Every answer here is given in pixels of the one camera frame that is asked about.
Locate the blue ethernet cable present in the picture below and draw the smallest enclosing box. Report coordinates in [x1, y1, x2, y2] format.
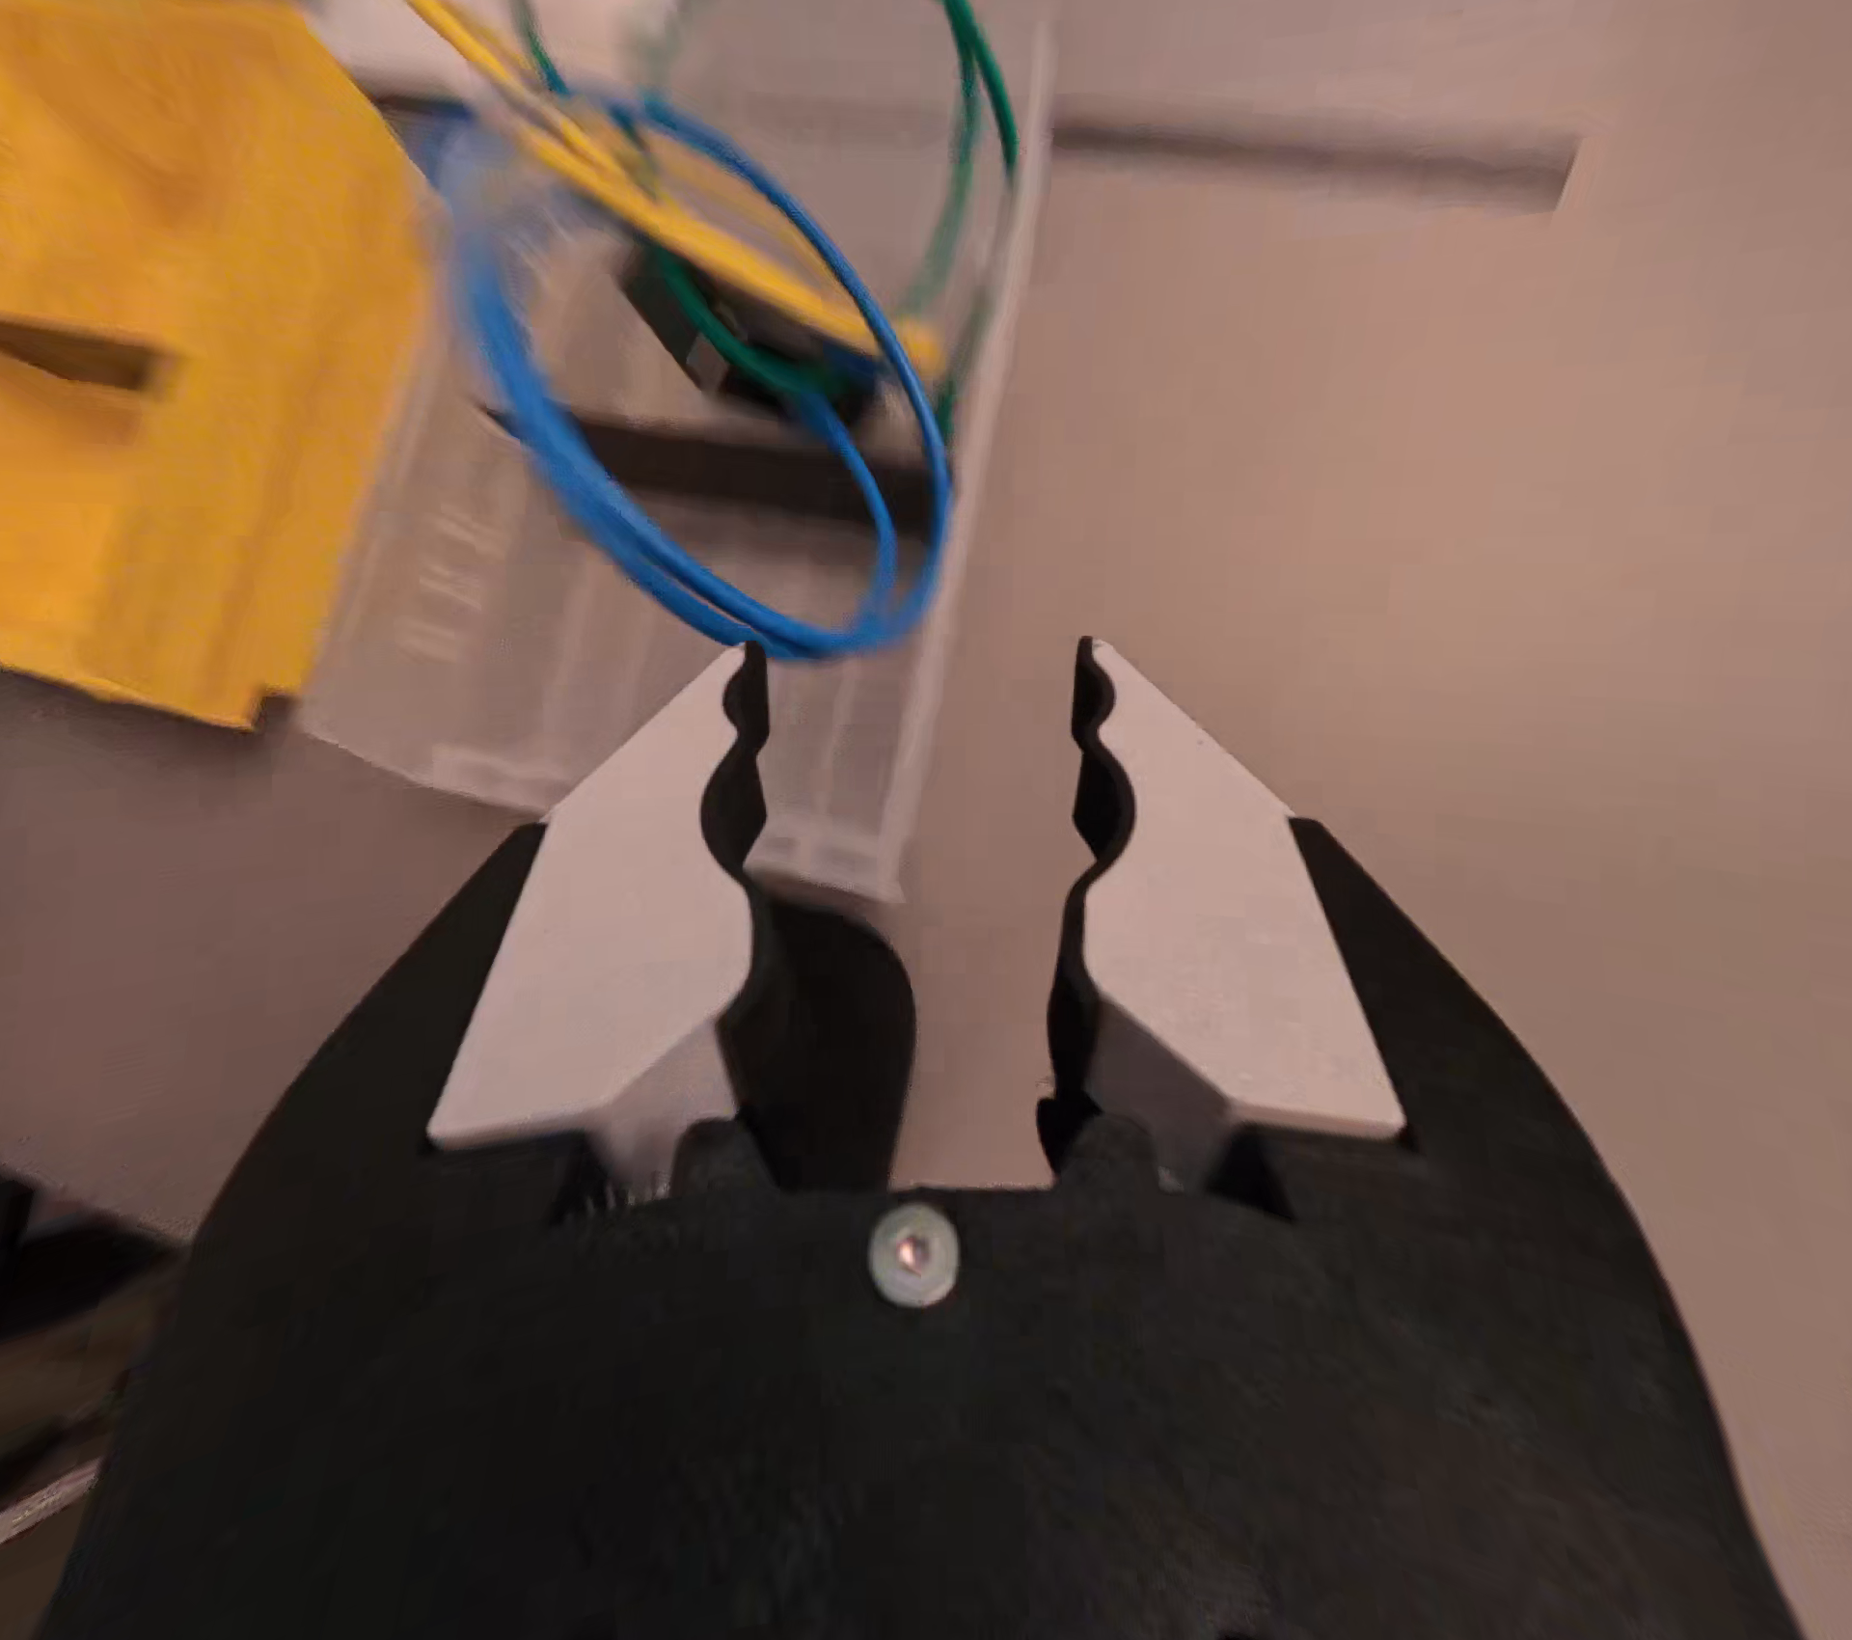
[448, 82, 955, 661]

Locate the clear plastic box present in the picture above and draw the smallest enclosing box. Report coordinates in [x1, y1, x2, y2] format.
[295, 24, 1059, 904]

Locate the black flat strip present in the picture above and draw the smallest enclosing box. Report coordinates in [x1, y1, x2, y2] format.
[492, 416, 943, 528]

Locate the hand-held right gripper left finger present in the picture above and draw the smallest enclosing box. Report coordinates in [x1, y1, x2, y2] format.
[426, 640, 795, 1193]

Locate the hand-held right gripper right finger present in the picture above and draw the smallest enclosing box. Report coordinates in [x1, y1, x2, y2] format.
[1036, 634, 1408, 1190]

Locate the yellow ethernet cable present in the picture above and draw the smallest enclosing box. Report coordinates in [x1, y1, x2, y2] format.
[382, 0, 949, 383]

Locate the yellow plastic bin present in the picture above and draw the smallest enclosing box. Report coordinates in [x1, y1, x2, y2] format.
[0, 0, 436, 730]

